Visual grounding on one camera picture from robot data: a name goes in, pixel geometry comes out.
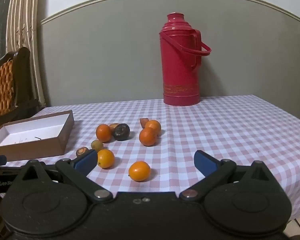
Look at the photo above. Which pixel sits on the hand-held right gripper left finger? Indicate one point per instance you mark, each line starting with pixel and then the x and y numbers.
pixel 86 161

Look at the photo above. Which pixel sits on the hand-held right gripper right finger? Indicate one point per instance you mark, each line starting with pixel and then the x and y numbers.
pixel 205 165

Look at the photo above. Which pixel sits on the tan longan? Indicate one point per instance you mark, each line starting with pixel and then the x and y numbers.
pixel 97 145

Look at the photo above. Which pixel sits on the small orange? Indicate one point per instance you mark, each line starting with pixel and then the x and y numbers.
pixel 148 137
pixel 139 171
pixel 106 158
pixel 103 133
pixel 153 126

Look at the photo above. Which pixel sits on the brown longan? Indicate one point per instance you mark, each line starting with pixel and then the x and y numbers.
pixel 113 126

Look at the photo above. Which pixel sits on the white shallow cardboard box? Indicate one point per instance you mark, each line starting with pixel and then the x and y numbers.
pixel 32 132

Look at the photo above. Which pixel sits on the dark round fruit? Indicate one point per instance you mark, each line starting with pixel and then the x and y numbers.
pixel 121 132

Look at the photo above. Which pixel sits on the small brown round fruit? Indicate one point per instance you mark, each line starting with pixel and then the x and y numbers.
pixel 81 151

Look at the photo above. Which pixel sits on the pink checkered tablecloth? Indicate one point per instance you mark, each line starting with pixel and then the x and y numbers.
pixel 215 135

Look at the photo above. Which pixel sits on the orange-brown fruit piece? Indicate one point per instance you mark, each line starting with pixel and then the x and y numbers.
pixel 143 122

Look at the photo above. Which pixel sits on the woven orange sofa mat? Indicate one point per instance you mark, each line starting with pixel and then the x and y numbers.
pixel 1 90

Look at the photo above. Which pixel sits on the dark wooden sofa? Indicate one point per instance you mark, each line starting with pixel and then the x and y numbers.
pixel 23 85

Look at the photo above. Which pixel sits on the red thermos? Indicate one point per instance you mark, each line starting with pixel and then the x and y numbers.
pixel 181 62

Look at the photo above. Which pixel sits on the beige striped curtain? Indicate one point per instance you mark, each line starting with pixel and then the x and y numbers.
pixel 22 17

